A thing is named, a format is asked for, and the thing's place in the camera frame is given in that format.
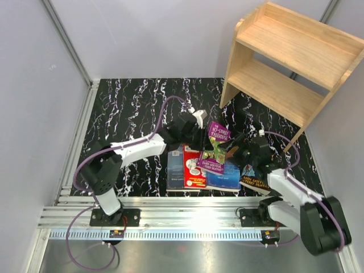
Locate red comic book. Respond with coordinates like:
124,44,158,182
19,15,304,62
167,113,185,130
183,145,206,189

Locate purple 117-storey treehouse book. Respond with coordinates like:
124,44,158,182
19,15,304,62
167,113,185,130
197,122,231,175

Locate grey-blue Nineteen Eighty-Four book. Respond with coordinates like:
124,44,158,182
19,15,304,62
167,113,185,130
166,146,184,192

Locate white slotted cable duct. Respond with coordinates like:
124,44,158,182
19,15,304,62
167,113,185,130
49,229,262,241

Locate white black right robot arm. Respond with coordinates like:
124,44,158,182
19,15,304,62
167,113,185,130
219,132,352,256

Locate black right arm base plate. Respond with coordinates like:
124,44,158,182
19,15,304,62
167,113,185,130
235,207,277,228

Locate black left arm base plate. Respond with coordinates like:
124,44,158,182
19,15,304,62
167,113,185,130
89,208,141,227

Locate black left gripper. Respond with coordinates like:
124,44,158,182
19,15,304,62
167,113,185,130
180,125,213,151

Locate wooden two-tier shelf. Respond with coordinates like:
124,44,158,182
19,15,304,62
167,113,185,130
220,1,363,137

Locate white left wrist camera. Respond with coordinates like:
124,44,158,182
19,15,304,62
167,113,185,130
192,110,207,129

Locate blue orange sunset book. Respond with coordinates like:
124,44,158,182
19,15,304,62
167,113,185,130
206,162,241,192

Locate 169-storey treehouse book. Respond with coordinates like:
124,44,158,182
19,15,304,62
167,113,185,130
239,165,271,196

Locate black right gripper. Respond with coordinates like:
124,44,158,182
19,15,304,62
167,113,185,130
217,132,258,170

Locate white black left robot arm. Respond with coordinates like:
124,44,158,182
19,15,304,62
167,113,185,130
74,110,207,226

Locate aluminium rail frame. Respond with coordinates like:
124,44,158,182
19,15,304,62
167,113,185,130
34,78,344,272

